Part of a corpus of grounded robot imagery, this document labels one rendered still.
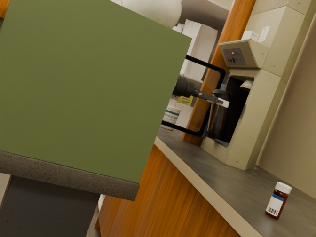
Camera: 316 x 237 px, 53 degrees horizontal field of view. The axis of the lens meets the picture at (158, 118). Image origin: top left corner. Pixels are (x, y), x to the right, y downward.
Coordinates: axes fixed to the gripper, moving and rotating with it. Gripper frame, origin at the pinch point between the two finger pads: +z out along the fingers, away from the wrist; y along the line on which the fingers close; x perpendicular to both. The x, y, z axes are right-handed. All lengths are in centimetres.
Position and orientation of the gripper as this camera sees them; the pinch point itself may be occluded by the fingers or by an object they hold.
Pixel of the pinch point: (219, 102)
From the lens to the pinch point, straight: 162.3
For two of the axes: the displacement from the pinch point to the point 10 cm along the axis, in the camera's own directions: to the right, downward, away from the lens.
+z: 9.1, 3.2, 2.8
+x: -3.5, 9.3, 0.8
